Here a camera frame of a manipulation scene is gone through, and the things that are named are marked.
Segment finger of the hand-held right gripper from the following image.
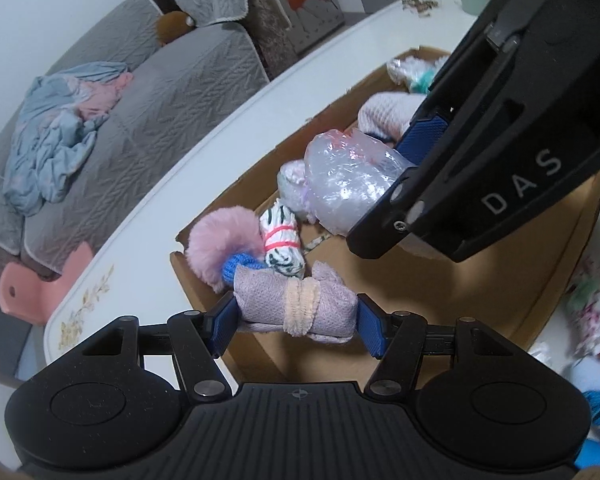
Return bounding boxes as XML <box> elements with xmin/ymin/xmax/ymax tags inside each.
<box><xmin>346</xmin><ymin>166</ymin><xmax>432</xmax><ymax>261</ymax></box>
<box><xmin>394</xmin><ymin>59</ymin><xmax>464</xmax><ymax>167</ymax></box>

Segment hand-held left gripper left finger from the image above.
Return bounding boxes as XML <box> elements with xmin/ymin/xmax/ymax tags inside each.
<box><xmin>81</xmin><ymin>291</ymin><xmax>239</xmax><ymax>405</ymax></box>

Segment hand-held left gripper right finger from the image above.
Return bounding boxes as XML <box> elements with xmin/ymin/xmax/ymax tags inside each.
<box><xmin>355</xmin><ymin>293</ymin><xmax>522</xmax><ymax>405</ymax></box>

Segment lilac cloth roll peach band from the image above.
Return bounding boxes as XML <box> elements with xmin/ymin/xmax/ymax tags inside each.
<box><xmin>232</xmin><ymin>260</ymin><xmax>359</xmax><ymax>345</ymax></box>

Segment clear plastic bundle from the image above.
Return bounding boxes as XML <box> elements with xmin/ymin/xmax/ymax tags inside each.
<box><xmin>304</xmin><ymin>128</ymin><xmax>416</xmax><ymax>236</ymax></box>

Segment shallow cardboard box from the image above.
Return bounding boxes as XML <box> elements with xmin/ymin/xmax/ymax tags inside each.
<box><xmin>170</xmin><ymin>46</ymin><xmax>600</xmax><ymax>386</ymax></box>

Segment pink knit roll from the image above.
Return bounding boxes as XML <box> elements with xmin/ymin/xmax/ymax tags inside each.
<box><xmin>357</xmin><ymin>92</ymin><xmax>423</xmax><ymax>141</ymax></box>

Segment white teal wrapped bundle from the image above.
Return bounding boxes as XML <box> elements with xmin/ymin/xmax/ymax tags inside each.
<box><xmin>386</xmin><ymin>57</ymin><xmax>448</xmax><ymax>95</ymax></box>

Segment pink fluffy bundle blue knit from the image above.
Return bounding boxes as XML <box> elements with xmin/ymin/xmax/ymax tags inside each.
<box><xmin>186</xmin><ymin>206</ymin><xmax>266</xmax><ymax>292</ymax></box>

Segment white lilac sock roll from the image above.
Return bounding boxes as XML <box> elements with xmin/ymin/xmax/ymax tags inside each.
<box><xmin>277</xmin><ymin>159</ymin><xmax>313</xmax><ymax>221</ymax></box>

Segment white green striped sock roll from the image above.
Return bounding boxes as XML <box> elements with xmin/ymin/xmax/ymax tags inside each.
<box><xmin>258</xmin><ymin>199</ymin><xmax>306</xmax><ymax>281</ymax></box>

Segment scattered seed shells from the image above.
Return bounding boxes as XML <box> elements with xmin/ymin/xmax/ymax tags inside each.
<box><xmin>401</xmin><ymin>0</ymin><xmax>441</xmax><ymax>17</ymax></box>

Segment brown plush armchair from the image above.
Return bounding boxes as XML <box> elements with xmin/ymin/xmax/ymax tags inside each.
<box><xmin>169</xmin><ymin>0</ymin><xmax>298</xmax><ymax>81</ymax></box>

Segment pink plastic chair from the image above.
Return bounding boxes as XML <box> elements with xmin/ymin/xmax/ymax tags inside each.
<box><xmin>0</xmin><ymin>241</ymin><xmax>93</xmax><ymax>325</ymax></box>

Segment grey quilted sofa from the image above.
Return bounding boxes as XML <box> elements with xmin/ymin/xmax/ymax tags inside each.
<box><xmin>0</xmin><ymin>0</ymin><xmax>271</xmax><ymax>291</ymax></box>

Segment pile of rolled socks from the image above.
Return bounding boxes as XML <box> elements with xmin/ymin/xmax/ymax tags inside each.
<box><xmin>562</xmin><ymin>255</ymin><xmax>600</xmax><ymax>467</ymax></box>

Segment light blue crumpled blanket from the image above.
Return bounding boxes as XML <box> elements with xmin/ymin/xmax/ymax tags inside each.
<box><xmin>2</xmin><ymin>61</ymin><xmax>135</xmax><ymax>217</ymax></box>

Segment brown plush toy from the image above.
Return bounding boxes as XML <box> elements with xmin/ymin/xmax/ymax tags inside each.
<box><xmin>157</xmin><ymin>10</ymin><xmax>196</xmax><ymax>45</ymax></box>

